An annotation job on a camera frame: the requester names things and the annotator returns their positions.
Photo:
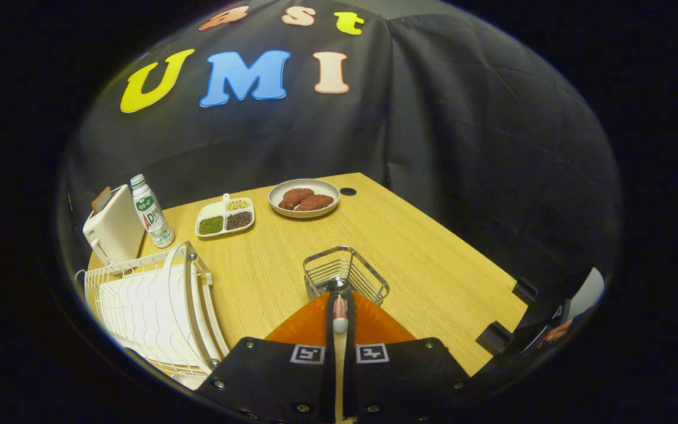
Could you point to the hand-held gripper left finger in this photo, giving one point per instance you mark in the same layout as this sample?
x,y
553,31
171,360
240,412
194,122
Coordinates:
x,y
329,377

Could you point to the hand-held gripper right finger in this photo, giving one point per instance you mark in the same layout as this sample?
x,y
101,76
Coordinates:
x,y
349,383

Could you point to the small plate with meat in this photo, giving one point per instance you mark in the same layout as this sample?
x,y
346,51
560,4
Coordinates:
x,y
315,185

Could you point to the white divided dish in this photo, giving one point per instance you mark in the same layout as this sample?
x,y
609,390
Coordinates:
x,y
212,209

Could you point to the brown meat piece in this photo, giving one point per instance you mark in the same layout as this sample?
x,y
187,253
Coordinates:
x,y
296,196
315,202

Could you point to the dark red bean pile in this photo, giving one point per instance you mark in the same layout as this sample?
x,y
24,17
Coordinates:
x,y
239,219

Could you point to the green bean pile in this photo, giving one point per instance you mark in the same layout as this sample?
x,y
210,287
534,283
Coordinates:
x,y
210,224

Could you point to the yellow bean pile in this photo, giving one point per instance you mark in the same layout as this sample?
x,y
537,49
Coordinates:
x,y
237,204

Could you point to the white bottle green label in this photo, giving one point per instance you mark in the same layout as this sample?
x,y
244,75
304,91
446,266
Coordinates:
x,y
153,218

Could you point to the white toaster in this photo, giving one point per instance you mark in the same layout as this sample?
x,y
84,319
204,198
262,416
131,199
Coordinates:
x,y
115,229

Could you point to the black backdrop cloth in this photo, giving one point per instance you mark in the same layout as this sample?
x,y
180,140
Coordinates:
x,y
462,147

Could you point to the toast slice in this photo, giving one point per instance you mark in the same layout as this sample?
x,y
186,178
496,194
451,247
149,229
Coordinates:
x,y
101,200

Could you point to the black bracket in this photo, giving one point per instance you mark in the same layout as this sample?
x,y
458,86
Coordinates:
x,y
525,290
495,338

